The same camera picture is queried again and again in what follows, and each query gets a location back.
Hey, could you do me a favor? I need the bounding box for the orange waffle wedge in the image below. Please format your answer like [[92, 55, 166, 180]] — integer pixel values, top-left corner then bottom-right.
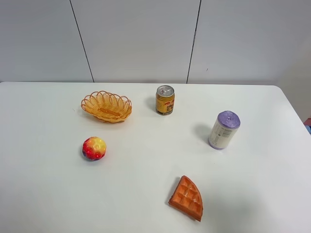
[[168, 175, 203, 222]]

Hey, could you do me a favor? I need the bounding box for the red yellow bumpy ball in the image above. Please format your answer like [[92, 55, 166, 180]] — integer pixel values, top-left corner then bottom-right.
[[82, 136, 107, 161]]

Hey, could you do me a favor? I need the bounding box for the orange woven plastic basket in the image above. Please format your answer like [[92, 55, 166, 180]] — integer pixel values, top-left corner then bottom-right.
[[81, 90, 132, 123]]

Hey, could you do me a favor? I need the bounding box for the gold energy drink can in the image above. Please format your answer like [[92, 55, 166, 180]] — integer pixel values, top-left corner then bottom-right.
[[156, 85, 175, 115]]

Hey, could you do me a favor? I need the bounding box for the purple trash bag roll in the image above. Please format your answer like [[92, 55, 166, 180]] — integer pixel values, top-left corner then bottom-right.
[[208, 111, 241, 150]]

